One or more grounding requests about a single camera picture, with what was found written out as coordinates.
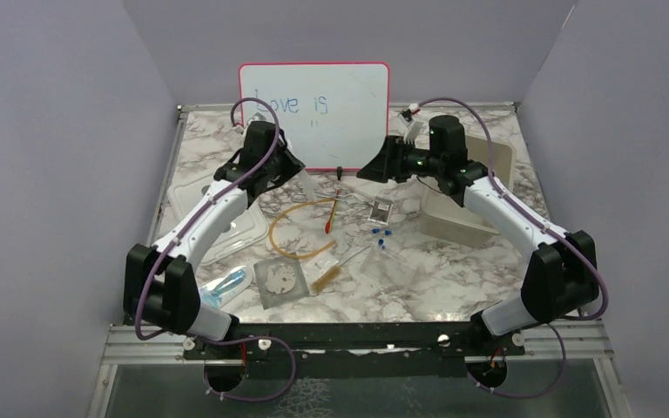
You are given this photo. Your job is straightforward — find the yellow rubber tubing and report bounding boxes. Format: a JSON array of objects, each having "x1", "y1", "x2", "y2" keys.
[{"x1": 267, "y1": 198, "x2": 337, "y2": 261}]

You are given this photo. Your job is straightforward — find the small clear zip bag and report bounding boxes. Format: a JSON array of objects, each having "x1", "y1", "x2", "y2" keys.
[{"x1": 301, "y1": 252, "x2": 339, "y2": 285}]

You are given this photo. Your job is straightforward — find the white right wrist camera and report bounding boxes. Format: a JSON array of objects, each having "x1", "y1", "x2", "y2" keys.
[{"x1": 398, "y1": 103, "x2": 423, "y2": 144}]

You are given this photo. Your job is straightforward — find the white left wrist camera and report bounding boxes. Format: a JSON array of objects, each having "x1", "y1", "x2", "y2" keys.
[{"x1": 246, "y1": 112, "x2": 269, "y2": 127}]

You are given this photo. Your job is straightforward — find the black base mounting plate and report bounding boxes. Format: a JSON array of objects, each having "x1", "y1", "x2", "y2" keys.
[{"x1": 183, "y1": 322, "x2": 525, "y2": 380}]

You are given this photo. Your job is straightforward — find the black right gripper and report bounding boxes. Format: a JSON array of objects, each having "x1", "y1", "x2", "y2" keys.
[{"x1": 356, "y1": 136, "x2": 443, "y2": 184}]

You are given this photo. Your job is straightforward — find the blue item blister pack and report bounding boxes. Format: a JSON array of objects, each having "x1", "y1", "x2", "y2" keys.
[{"x1": 199, "y1": 266, "x2": 254, "y2": 309}]

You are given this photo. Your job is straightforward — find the white plastic container lid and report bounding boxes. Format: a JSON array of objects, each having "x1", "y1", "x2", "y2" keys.
[{"x1": 155, "y1": 173, "x2": 268, "y2": 267}]

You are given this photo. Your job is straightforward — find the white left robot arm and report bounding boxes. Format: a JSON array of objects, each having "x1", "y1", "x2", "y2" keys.
[{"x1": 123, "y1": 121, "x2": 304, "y2": 358}]

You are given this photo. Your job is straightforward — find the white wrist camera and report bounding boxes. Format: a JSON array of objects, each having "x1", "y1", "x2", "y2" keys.
[
  {"x1": 398, "y1": 103, "x2": 423, "y2": 144},
  {"x1": 246, "y1": 112, "x2": 269, "y2": 127}
]

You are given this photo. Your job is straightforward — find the pink framed whiteboard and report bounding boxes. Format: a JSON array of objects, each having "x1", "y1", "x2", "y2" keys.
[{"x1": 238, "y1": 62, "x2": 390, "y2": 170}]

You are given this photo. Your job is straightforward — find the bag of filter paper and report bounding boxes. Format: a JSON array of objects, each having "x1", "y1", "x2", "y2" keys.
[{"x1": 253, "y1": 256, "x2": 310, "y2": 310}]

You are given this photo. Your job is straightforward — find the metal crucible tongs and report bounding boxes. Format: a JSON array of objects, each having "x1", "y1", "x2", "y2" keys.
[{"x1": 303, "y1": 189, "x2": 372, "y2": 205}]

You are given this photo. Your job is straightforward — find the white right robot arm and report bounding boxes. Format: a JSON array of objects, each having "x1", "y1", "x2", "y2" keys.
[{"x1": 356, "y1": 115, "x2": 607, "y2": 354}]

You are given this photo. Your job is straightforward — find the beige plastic bin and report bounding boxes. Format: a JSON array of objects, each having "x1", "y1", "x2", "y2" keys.
[{"x1": 419, "y1": 134, "x2": 517, "y2": 247}]

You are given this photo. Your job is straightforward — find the bundle of clear pipettes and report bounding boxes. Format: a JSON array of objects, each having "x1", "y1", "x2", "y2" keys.
[{"x1": 298, "y1": 170, "x2": 319, "y2": 201}]

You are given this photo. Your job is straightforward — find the small bag black granules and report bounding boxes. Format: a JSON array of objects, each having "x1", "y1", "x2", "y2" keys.
[{"x1": 368, "y1": 197, "x2": 394, "y2": 225}]

